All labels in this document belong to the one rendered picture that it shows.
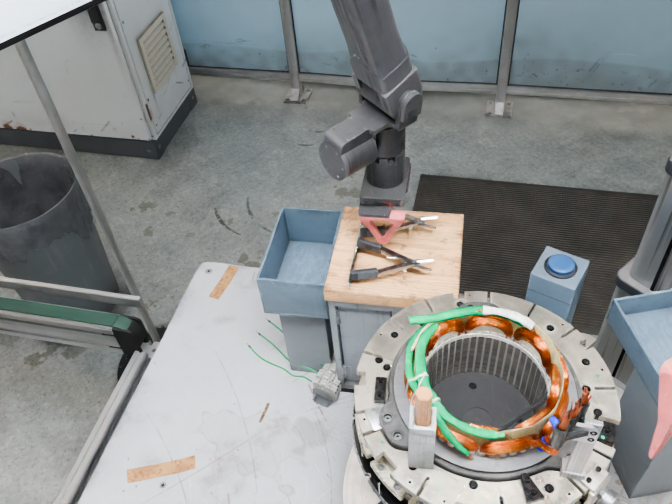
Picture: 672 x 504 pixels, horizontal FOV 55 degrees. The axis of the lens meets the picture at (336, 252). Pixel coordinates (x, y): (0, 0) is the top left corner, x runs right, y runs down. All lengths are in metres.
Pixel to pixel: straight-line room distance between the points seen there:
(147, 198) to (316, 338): 1.91
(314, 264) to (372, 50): 0.46
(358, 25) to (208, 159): 2.36
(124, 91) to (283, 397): 2.00
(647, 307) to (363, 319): 0.42
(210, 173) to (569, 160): 1.58
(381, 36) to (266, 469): 0.72
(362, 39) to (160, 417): 0.77
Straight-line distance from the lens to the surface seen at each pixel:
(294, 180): 2.85
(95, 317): 1.46
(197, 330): 1.33
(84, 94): 3.09
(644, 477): 1.10
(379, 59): 0.80
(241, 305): 1.35
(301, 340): 1.15
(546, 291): 1.06
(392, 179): 0.94
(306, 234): 1.14
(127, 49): 2.88
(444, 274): 0.99
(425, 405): 0.67
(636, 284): 1.23
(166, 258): 2.64
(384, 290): 0.96
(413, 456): 0.75
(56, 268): 2.26
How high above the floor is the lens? 1.80
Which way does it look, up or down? 46 degrees down
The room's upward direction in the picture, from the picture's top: 6 degrees counter-clockwise
